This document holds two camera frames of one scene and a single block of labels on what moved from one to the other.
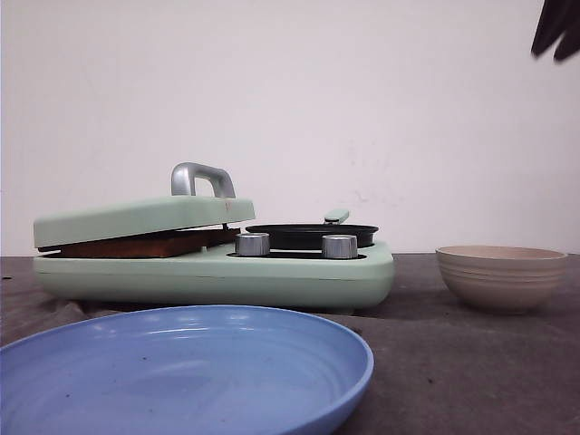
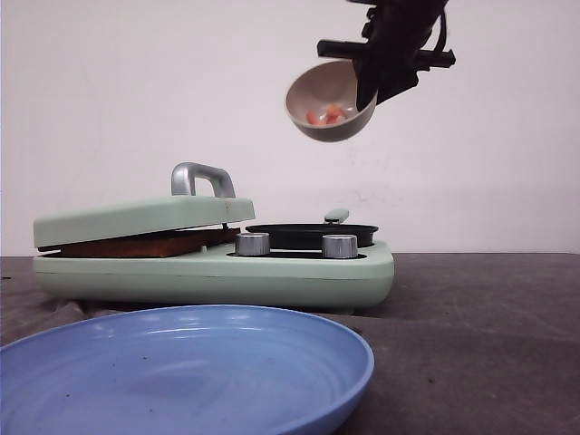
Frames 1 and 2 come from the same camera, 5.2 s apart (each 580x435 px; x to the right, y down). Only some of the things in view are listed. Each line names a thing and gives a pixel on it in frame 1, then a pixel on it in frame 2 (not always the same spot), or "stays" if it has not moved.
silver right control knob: (339, 246) stays
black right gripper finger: (569, 43) -> (395, 82)
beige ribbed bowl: (501, 278) -> (323, 101)
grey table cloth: (440, 366) stays
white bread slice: (165, 247) stays
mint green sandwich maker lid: (201, 196) stays
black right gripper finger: (552, 25) -> (369, 76)
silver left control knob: (252, 244) stays
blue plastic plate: (183, 370) stays
